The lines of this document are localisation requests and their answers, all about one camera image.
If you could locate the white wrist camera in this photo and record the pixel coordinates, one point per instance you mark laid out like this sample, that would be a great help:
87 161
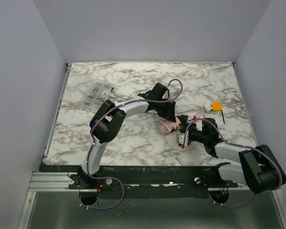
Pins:
173 93
182 139

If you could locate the pink folding umbrella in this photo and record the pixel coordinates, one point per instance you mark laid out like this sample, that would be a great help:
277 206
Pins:
166 126

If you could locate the clear plastic organizer box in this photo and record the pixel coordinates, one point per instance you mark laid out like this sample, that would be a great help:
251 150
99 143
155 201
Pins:
97 92

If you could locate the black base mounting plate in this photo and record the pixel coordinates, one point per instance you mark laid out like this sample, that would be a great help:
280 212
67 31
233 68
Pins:
143 182

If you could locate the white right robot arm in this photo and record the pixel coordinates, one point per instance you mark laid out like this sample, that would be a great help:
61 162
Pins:
255 167

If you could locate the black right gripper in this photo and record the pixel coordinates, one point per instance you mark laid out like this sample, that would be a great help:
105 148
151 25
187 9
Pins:
187 129

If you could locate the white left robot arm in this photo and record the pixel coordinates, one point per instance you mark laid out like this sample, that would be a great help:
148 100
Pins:
108 120

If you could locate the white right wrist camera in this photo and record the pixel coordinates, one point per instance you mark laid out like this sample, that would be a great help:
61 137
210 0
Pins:
182 139

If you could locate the aluminium frame rail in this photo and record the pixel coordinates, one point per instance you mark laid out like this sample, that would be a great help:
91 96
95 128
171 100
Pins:
57 207

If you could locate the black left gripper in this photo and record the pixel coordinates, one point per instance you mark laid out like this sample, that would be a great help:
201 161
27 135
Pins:
168 110

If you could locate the small white orange object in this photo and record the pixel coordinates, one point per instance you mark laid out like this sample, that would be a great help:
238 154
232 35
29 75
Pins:
215 107

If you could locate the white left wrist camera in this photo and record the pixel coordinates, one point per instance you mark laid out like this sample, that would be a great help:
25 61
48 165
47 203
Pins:
173 93

